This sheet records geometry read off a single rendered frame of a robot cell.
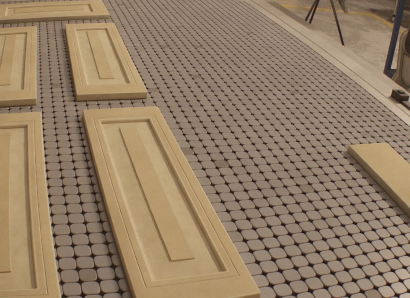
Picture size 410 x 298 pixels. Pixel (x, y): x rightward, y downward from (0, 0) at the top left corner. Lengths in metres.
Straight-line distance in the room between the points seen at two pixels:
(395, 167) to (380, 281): 0.40
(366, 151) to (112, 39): 0.94
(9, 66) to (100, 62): 0.28
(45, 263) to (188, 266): 0.23
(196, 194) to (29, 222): 0.32
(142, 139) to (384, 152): 0.59
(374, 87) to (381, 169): 0.60
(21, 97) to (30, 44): 0.43
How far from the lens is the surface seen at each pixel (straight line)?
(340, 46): 2.26
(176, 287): 0.79
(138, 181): 1.02
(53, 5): 2.27
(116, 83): 1.44
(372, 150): 1.30
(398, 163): 1.28
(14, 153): 1.11
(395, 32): 3.98
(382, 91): 1.77
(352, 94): 1.67
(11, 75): 1.49
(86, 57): 1.64
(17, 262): 0.83
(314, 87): 1.65
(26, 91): 1.38
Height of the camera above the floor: 1.45
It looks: 29 degrees down
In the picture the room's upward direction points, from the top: 8 degrees clockwise
